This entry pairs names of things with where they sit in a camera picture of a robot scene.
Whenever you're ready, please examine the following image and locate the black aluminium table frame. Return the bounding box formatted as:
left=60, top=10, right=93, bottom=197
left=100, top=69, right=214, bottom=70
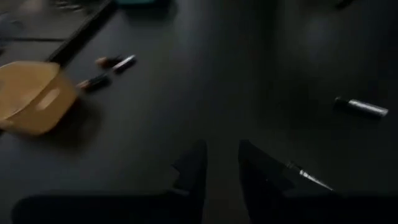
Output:
left=46, top=0, right=118, bottom=67

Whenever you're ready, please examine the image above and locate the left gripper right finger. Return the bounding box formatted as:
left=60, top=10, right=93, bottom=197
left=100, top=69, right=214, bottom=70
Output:
left=238, top=140, right=343, bottom=224

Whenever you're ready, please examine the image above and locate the yellow plastic bin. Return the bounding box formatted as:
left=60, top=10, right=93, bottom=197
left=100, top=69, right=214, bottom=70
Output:
left=0, top=60, right=78, bottom=136

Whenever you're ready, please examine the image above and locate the copper-top black battery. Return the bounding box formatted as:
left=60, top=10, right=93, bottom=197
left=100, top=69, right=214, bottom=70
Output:
left=76, top=73, right=112, bottom=93
left=95, top=55, right=124, bottom=69

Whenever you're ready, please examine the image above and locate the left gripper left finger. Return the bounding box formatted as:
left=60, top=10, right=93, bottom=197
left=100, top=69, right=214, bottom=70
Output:
left=161, top=139, right=208, bottom=224

